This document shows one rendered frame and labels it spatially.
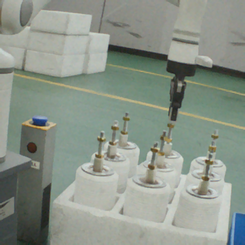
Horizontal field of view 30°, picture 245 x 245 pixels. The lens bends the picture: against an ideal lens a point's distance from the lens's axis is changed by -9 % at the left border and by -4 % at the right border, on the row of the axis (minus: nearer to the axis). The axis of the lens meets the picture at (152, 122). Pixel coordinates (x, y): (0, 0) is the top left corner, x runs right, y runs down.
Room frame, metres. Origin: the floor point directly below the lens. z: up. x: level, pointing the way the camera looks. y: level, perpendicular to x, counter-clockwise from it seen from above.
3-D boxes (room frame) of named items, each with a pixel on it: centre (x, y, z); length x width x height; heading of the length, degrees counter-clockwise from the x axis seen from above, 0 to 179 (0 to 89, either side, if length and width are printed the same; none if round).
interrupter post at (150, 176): (0.97, -0.01, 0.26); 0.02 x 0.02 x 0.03
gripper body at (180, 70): (1.20, -0.05, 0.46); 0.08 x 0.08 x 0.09
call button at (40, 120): (1.05, 0.27, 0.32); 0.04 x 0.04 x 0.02
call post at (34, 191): (1.05, 0.27, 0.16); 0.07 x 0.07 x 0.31; 82
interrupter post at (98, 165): (0.99, 0.10, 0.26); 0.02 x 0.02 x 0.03
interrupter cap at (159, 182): (0.97, -0.01, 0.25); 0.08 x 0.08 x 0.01
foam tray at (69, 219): (1.09, -0.03, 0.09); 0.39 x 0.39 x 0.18; 82
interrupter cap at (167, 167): (1.09, -0.03, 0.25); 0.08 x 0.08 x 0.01
